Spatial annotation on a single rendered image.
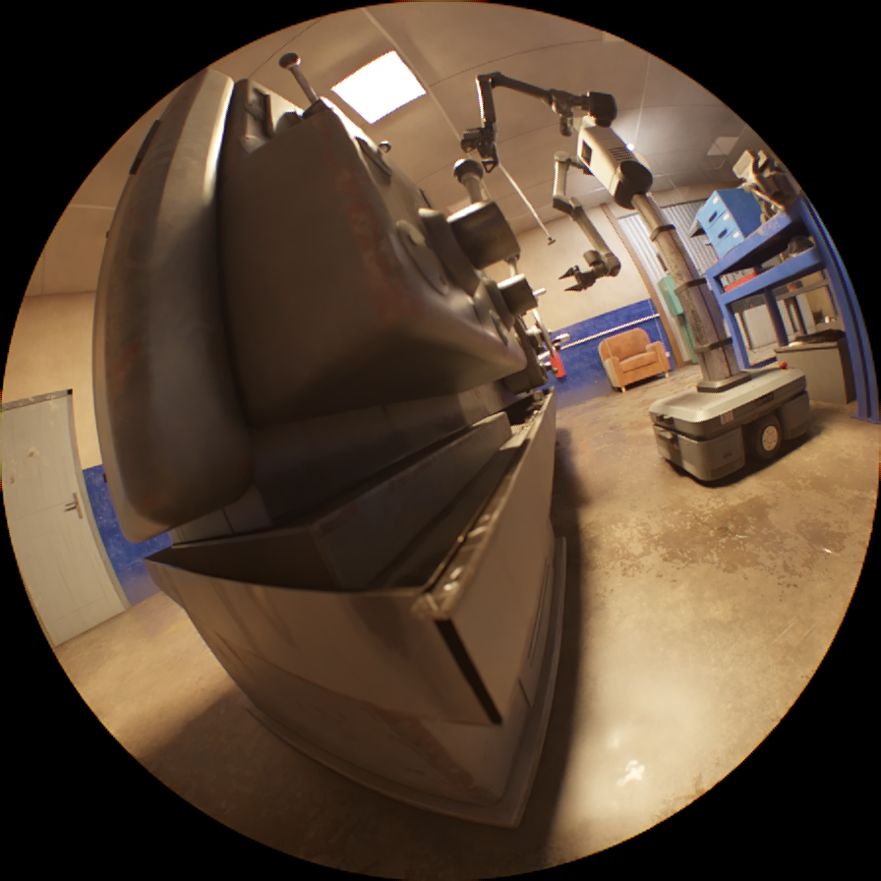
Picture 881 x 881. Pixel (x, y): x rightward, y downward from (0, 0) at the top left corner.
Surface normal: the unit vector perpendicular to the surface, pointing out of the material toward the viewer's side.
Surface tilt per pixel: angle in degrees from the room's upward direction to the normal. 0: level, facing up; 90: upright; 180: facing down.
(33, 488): 90
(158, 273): 90
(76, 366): 90
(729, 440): 90
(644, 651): 0
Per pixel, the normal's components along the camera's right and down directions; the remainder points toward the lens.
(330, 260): -0.38, 0.19
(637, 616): -0.35, -0.94
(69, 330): 0.86, -0.30
